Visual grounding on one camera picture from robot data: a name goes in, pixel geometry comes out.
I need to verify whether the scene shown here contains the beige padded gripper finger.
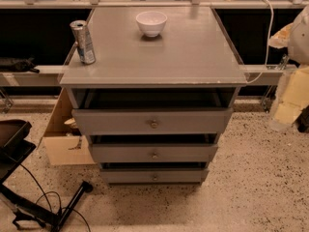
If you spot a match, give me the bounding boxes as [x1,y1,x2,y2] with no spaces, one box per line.
[269,23,309,131]

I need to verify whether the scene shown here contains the grey drawer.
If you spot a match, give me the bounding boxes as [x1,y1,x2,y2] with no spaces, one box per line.
[72,108,233,135]
[100,169,209,184]
[90,144,217,162]

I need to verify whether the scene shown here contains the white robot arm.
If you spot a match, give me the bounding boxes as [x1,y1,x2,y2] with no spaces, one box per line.
[269,6,309,131]

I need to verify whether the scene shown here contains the grey drawer cabinet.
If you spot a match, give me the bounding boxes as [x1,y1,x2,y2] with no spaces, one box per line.
[61,7,246,171]

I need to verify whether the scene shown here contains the white ceramic bowl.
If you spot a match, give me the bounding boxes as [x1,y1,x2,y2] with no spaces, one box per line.
[135,11,167,38]

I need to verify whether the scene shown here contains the silver drink can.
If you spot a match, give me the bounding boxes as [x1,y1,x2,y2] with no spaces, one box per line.
[70,20,96,65]

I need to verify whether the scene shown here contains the cardboard box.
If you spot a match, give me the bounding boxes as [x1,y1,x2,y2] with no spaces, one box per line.
[42,89,94,165]

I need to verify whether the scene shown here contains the black stand with tray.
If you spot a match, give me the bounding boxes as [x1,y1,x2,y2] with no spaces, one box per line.
[0,119,93,232]

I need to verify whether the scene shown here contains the grey metal rail frame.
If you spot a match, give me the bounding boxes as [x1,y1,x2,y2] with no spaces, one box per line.
[0,0,309,114]

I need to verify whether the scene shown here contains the white hanging cable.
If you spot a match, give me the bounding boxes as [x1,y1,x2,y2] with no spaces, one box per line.
[246,0,275,85]

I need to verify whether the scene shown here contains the black floor cable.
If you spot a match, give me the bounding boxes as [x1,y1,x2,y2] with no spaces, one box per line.
[19,163,93,232]

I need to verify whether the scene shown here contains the black cloth on rail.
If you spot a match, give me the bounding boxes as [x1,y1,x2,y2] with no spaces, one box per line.
[0,57,40,73]

